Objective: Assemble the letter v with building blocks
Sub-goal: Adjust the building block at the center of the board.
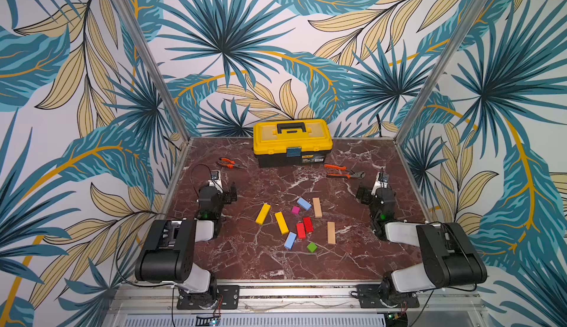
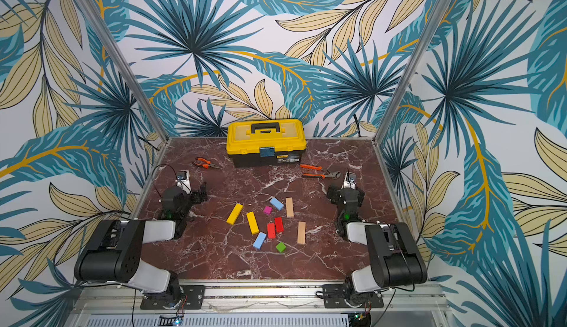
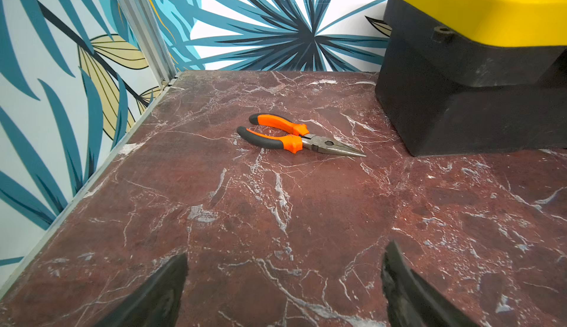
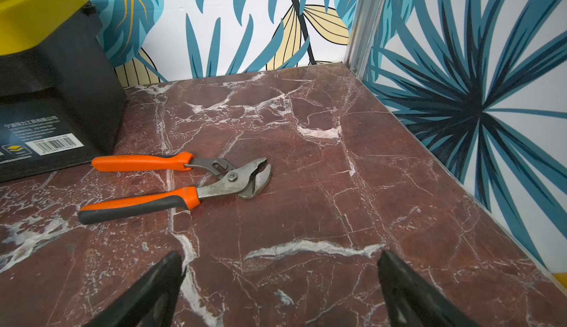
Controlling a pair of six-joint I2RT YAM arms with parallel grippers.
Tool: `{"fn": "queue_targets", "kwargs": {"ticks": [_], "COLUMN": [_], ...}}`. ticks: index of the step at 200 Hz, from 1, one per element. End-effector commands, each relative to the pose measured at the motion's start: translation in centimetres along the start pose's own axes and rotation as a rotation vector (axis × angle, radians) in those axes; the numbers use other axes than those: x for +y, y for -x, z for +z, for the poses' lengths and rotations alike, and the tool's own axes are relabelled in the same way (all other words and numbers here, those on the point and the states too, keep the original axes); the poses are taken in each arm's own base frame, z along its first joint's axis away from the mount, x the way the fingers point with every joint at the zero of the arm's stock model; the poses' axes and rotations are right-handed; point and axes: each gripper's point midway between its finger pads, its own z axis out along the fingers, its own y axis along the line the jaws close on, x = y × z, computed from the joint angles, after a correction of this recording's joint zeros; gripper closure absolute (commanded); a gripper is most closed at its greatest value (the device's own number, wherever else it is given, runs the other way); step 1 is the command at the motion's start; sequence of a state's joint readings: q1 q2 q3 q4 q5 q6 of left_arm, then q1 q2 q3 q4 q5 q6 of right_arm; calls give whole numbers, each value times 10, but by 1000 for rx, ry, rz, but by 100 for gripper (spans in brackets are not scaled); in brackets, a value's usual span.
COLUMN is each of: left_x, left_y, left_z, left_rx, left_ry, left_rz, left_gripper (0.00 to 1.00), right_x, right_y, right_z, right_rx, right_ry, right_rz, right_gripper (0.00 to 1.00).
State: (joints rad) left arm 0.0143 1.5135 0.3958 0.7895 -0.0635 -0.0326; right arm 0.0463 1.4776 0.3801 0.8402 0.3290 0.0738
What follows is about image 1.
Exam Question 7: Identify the yellow block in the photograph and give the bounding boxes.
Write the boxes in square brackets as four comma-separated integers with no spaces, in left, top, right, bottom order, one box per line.
[275,212,289,235]
[255,204,271,225]

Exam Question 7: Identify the red block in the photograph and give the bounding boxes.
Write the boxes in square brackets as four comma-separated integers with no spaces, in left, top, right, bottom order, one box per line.
[296,223,306,239]
[303,217,314,233]

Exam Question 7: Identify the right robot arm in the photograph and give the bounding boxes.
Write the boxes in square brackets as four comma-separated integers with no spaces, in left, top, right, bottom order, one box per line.
[356,184,487,297]

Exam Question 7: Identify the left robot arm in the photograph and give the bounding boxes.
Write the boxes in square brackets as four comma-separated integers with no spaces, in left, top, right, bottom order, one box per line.
[134,184,238,297]

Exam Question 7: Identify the natural wood block lower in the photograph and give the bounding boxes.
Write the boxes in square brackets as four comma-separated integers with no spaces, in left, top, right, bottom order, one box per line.
[327,222,336,245]

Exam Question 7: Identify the natural wood block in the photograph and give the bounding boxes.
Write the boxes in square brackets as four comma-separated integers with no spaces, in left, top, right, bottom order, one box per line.
[327,222,336,245]
[312,198,323,218]

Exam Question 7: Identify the natural wood block upper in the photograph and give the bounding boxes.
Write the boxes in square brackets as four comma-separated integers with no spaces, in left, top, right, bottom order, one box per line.
[312,198,323,218]

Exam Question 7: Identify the light blue block upper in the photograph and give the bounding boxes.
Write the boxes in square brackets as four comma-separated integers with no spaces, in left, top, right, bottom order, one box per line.
[297,197,312,210]

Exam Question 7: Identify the light blue block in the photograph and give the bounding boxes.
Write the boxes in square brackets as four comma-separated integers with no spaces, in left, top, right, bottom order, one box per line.
[297,197,312,210]
[284,232,297,250]

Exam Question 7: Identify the green small cube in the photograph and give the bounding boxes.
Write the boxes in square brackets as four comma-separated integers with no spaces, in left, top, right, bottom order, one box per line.
[307,243,317,253]

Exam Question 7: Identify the light blue block lower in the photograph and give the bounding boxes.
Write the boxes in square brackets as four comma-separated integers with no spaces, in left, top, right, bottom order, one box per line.
[284,232,297,250]

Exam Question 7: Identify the yellow black toolbox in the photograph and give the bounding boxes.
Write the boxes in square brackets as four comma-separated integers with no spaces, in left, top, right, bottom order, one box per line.
[253,119,333,168]

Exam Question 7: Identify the large orange-handled pliers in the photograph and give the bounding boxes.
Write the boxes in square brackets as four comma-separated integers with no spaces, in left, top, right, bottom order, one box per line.
[323,164,366,179]

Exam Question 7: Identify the small orange-handled pliers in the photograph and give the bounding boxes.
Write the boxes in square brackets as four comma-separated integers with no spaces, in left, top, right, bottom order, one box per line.
[216,157,246,169]

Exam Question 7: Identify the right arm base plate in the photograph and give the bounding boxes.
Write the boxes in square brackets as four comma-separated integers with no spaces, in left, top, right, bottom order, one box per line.
[351,284,419,310]

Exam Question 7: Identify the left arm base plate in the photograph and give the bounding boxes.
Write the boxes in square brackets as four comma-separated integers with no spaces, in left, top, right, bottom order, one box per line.
[177,285,240,310]

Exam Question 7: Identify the aluminium front rail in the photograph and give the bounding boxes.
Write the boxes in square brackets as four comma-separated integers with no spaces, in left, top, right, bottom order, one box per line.
[103,280,490,326]

